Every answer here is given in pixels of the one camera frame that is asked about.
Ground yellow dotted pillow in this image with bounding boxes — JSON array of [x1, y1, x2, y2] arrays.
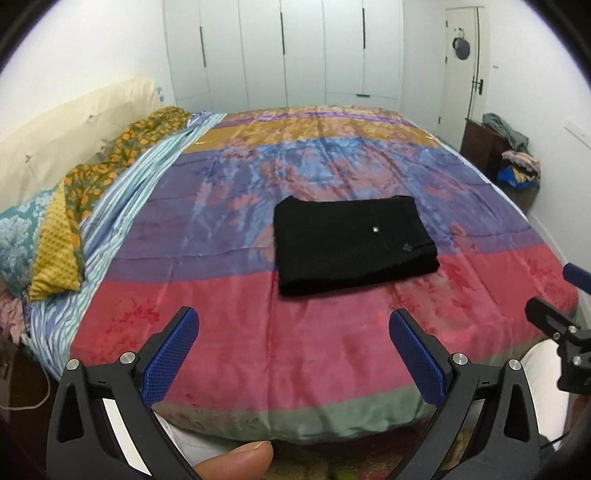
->
[[28, 187, 86, 302]]

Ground white wardrobe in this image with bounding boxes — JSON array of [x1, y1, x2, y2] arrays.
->
[[163, 0, 405, 114]]

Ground blue striped bed sheet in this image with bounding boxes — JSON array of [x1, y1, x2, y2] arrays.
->
[[25, 111, 228, 366]]

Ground person's left hand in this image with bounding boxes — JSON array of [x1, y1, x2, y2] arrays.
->
[[193, 440, 274, 480]]

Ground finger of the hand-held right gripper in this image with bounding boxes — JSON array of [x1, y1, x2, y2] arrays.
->
[[525, 296, 591, 394], [563, 262, 591, 294]]

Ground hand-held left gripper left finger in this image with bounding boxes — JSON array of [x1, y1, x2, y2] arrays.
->
[[46, 307, 199, 480]]

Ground grey cloth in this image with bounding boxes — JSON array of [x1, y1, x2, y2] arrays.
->
[[482, 112, 530, 151]]

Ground pile of mixed clothes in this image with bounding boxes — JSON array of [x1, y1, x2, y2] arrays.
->
[[496, 148, 541, 189]]

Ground pink cloth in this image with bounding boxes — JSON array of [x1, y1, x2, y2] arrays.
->
[[0, 290, 31, 346]]

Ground colourful floral blanket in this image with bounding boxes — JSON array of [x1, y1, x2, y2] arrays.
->
[[69, 105, 581, 445]]

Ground orange green floral quilt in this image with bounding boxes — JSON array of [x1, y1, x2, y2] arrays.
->
[[62, 106, 193, 223]]

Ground cream padded headboard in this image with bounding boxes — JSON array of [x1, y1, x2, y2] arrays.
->
[[0, 76, 158, 214]]

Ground white door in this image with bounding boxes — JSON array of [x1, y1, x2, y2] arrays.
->
[[436, 6, 488, 128]]

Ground teal patterned pillow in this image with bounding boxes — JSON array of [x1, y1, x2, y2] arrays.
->
[[0, 189, 57, 297]]

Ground black pants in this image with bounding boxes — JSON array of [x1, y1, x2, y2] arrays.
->
[[273, 195, 440, 298]]

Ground white cable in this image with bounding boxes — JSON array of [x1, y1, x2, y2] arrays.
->
[[0, 364, 52, 412]]

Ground dark wooden cabinet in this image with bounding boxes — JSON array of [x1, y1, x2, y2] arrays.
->
[[459, 117, 539, 191]]

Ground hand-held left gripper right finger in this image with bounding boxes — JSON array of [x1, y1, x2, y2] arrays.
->
[[389, 309, 542, 480]]

